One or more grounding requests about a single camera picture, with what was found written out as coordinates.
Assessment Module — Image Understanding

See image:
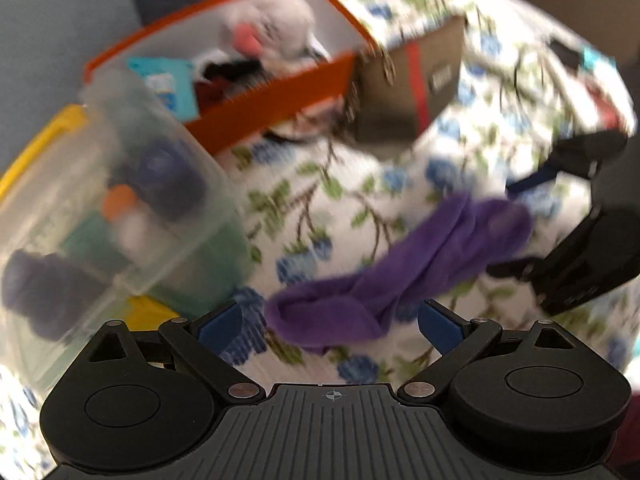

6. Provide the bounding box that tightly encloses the purple fabric cloth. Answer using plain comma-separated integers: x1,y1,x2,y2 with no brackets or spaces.
264,193,534,353

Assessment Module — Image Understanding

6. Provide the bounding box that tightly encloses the white plush toy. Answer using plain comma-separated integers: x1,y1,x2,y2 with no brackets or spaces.
220,0,329,68

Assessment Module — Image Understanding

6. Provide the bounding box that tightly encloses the clear plastic container yellow lid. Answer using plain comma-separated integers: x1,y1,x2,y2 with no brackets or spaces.
1,70,252,396

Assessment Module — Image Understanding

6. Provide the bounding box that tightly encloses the floral white blue blanket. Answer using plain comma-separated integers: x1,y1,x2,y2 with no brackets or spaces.
1,0,639,479

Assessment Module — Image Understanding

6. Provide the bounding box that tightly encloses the brown pouch with red stripe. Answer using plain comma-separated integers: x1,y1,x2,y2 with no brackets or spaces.
344,14,466,157

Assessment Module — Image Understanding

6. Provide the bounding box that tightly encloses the teal cloth packet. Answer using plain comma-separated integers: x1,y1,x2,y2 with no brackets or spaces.
126,56,200,122

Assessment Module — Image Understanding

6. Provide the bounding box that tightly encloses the black hair scrunchie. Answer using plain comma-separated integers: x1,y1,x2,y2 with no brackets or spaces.
202,60,262,82

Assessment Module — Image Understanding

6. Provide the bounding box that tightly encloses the orange cardboard box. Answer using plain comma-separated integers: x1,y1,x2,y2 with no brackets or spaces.
82,0,373,154

